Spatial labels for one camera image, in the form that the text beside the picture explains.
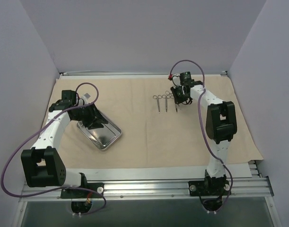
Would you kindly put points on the aluminium front rail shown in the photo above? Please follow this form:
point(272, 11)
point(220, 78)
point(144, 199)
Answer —
point(178, 188)

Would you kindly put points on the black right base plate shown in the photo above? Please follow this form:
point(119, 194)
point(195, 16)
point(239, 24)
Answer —
point(202, 188)

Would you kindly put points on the steel surgical forceps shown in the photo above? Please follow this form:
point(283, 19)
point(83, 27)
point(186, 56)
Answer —
point(169, 94)

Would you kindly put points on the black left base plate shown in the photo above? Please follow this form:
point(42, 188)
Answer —
point(81, 191)

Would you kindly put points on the beige cloth wrap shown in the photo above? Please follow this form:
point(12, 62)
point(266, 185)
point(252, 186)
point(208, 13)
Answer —
point(149, 138)

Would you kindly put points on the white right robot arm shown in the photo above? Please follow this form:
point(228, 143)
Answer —
point(217, 119)

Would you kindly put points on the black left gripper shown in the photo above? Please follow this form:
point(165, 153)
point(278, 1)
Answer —
point(92, 117)

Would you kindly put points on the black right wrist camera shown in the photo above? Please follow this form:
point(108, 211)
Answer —
point(186, 79)

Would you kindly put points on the steel curved scissors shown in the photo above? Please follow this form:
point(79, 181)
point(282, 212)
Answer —
point(166, 97)

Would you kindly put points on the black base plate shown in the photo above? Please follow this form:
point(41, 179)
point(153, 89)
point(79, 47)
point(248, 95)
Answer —
point(202, 188)
point(81, 191)

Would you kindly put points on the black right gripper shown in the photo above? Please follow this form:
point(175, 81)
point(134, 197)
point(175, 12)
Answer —
point(179, 95)

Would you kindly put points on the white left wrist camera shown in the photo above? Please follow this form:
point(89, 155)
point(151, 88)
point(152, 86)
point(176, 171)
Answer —
point(85, 98)

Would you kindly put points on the steel instrument tray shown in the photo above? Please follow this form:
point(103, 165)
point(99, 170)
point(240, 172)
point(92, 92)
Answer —
point(103, 138)

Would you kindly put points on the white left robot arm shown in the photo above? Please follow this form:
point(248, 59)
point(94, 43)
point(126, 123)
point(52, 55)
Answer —
point(42, 163)

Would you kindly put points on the steel surgical scissors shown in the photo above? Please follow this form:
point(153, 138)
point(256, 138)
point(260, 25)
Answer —
point(157, 98)

